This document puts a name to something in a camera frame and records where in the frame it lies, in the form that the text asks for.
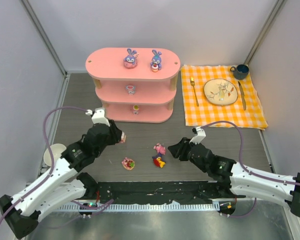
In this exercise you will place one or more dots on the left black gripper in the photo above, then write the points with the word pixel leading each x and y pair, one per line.
pixel 112 133

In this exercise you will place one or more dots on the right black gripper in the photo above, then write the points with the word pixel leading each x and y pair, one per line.
pixel 186 149

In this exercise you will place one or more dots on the pink pig toy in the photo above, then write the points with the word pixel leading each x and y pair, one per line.
pixel 160 149

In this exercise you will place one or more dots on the red yellow bird toy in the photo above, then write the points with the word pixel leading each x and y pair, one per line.
pixel 158 160

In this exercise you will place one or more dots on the pink bear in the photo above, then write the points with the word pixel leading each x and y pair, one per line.
pixel 128 163
pixel 123 138

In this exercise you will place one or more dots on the purple bunny with cake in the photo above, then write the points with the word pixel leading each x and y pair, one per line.
pixel 156 61

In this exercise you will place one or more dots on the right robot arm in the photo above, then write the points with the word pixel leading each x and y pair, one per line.
pixel 239 179

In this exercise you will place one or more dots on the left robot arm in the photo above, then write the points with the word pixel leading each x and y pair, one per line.
pixel 63 182

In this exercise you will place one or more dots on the white pink toy middle shelf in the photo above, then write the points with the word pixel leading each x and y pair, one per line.
pixel 131 89

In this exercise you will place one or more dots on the pink three-tier wooden shelf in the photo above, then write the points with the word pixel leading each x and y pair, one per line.
pixel 155 91

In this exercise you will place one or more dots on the pink toy with yellow hat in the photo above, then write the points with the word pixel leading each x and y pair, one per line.
pixel 135 109

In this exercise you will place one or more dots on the white ceramic bowl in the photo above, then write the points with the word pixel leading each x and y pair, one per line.
pixel 57 149

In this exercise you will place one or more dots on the cream decorated ceramic plate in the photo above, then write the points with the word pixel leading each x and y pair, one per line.
pixel 220 92

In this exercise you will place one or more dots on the gold fork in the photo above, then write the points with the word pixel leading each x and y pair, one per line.
pixel 192 83

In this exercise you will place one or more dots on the yellow white checkered cloth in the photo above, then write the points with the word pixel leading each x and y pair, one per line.
pixel 205 113

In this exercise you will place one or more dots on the gold knife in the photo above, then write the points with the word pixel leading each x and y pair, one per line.
pixel 242 94

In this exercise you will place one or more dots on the dark blue ceramic mug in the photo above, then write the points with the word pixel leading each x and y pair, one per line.
pixel 240 71

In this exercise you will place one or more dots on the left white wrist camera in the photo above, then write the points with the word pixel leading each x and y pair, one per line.
pixel 98 116

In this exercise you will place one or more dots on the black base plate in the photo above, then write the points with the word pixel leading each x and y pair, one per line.
pixel 160 192

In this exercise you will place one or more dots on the white slotted cable duct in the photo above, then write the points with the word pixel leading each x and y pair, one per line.
pixel 172 207

